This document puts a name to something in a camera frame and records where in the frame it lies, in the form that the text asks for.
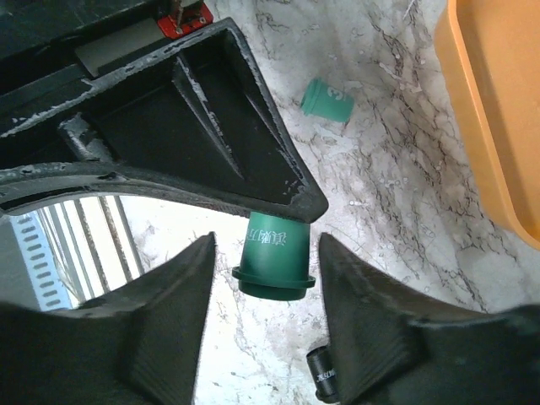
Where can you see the teal coffee capsule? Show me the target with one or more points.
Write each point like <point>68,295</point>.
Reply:
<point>324,101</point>
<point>274,264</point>

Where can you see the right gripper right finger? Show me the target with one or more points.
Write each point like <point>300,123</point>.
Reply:
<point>391,344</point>

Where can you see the black coffee capsule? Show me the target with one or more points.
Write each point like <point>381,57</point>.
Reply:
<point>323,374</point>

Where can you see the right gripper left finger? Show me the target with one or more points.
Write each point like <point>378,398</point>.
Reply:
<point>138,344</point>

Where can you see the orange plastic storage basket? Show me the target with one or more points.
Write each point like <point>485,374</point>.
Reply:
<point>489,57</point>

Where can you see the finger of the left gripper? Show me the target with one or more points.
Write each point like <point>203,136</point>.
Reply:
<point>190,122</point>

